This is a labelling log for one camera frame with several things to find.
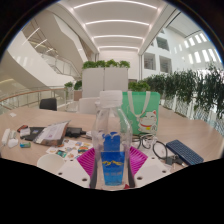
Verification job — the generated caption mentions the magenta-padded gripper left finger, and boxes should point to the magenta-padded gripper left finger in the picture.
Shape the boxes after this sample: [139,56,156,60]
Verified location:
[55,146,99,190]

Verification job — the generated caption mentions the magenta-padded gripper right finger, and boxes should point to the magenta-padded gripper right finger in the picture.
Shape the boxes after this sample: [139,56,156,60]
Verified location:
[126,145,168,190]

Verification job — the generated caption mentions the clear blue-labelled water bottle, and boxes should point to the clear blue-labelled water bottle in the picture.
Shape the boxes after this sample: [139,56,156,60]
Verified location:
[90,89,134,191]

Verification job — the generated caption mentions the colourful sticker sheet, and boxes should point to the colourful sticker sheet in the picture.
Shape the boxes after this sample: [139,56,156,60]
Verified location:
[45,139,94,161]

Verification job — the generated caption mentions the dark blue keyboard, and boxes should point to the dark blue keyboard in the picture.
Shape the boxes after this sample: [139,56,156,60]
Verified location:
[165,139,205,167]

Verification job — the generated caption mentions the black power bank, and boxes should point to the black power bank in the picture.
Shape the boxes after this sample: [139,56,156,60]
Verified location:
[65,126,83,138]

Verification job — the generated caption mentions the printed paper booklet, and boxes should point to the printed paper booklet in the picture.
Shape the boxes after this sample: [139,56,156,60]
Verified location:
[33,120,72,148]

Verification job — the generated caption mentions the small teal item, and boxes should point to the small teal item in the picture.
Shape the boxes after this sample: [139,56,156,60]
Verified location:
[19,141,32,149]

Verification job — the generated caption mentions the small white box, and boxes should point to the small white box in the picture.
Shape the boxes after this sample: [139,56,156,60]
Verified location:
[19,128,32,138]

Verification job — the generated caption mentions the green tote bag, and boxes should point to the green tote bag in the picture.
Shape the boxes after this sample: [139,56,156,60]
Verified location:
[120,90,161,136]

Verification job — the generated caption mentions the small white mouse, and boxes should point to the small white mouse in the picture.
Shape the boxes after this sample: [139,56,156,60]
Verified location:
[7,138,19,149]

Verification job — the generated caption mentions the small dark red case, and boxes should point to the small dark red case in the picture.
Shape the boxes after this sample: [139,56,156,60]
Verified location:
[16,124,30,133]

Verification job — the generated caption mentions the white chair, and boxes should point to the white chair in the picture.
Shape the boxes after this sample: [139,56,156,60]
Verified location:
[78,96,101,115]

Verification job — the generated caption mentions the black office chair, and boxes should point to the black office chair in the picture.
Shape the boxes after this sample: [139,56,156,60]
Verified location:
[38,97,58,112]

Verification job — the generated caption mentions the white power strip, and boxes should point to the white power strip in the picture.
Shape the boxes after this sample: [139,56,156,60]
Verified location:
[0,128,12,146]

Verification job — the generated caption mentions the small white planter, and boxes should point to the small white planter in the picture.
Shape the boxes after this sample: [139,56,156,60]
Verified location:
[63,79,83,102]

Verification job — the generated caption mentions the glass railing with handrail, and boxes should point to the glass railing with handrail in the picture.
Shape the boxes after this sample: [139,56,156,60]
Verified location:
[0,86,68,116]

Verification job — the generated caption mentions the low planter with plants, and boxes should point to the low planter with plants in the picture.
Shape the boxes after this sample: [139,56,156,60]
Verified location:
[128,79,152,93]

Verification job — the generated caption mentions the white cabinet with plants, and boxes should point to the white cabinet with plants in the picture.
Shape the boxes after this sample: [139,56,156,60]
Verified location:
[81,59,132,99]

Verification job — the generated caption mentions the ceiling light strips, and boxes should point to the ceiling light strips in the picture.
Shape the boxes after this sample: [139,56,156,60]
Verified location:
[73,0,158,51]

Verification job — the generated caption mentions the tangled black cables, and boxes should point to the tangled black cables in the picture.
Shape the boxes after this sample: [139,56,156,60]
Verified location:
[131,132,174,161]

